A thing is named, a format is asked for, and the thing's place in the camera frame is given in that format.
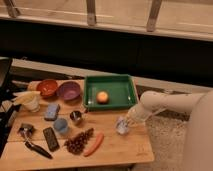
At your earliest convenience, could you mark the small metal cup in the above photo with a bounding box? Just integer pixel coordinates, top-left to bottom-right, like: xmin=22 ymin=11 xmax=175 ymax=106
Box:
xmin=70 ymin=110 xmax=83 ymax=125

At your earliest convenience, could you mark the green plastic tray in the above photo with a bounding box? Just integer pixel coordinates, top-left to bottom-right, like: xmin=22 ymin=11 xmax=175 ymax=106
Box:
xmin=83 ymin=75 xmax=138 ymax=111

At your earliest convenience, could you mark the purple bowl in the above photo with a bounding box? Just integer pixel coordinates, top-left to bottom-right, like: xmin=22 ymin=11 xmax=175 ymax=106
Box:
xmin=56 ymin=81 xmax=81 ymax=101

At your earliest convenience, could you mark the blue sponge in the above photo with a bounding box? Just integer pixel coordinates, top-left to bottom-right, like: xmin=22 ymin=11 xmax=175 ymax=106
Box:
xmin=44 ymin=103 xmax=60 ymax=121

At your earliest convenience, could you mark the black equipment at left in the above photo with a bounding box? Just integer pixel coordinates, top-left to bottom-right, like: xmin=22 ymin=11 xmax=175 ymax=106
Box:
xmin=0 ymin=57 xmax=18 ymax=157

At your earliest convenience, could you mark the black handled peeler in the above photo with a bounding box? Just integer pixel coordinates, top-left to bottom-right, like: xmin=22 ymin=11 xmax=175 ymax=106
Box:
xmin=25 ymin=141 xmax=53 ymax=159

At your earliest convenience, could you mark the brown grape bunch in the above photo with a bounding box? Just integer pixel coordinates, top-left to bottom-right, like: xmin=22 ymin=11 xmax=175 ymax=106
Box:
xmin=64 ymin=128 xmax=94 ymax=155

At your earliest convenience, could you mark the metal can opener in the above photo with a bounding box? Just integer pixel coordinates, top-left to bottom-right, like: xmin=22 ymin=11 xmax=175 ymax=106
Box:
xmin=18 ymin=123 xmax=35 ymax=141

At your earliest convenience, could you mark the orange fruit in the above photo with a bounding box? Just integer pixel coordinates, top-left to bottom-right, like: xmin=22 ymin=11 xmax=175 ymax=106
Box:
xmin=96 ymin=91 xmax=109 ymax=104

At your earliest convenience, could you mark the blue plastic cup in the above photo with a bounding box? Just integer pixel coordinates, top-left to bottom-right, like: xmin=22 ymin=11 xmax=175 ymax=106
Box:
xmin=53 ymin=118 xmax=69 ymax=134

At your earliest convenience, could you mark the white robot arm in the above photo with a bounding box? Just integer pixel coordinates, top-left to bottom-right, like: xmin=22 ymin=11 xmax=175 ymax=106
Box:
xmin=125 ymin=90 xmax=213 ymax=171

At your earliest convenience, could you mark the black remote control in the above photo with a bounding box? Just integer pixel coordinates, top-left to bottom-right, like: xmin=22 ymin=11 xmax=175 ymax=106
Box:
xmin=43 ymin=127 xmax=59 ymax=152

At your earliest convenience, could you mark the light blue towel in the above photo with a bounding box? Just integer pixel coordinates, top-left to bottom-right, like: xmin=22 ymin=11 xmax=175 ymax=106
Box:
xmin=116 ymin=116 xmax=129 ymax=135

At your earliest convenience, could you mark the wooden round block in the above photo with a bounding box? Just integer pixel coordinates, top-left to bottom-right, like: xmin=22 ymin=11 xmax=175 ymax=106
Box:
xmin=27 ymin=81 xmax=39 ymax=91

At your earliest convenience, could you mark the orange carrot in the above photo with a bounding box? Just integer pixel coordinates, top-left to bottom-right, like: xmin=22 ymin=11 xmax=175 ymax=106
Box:
xmin=83 ymin=133 xmax=104 ymax=157

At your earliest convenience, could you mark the yellow banana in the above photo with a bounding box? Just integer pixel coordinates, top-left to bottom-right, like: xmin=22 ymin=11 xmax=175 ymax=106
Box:
xmin=12 ymin=91 xmax=40 ymax=105

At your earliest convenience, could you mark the white cup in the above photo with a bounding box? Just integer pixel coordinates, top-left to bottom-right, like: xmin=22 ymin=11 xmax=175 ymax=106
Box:
xmin=23 ymin=96 xmax=40 ymax=112

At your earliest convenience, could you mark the red bowl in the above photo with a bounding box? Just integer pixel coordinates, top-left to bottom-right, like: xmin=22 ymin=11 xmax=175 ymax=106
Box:
xmin=36 ymin=79 xmax=58 ymax=98

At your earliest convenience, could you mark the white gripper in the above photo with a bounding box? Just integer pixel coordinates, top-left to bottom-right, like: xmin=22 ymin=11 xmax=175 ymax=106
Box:
xmin=124 ymin=103 xmax=152 ymax=127

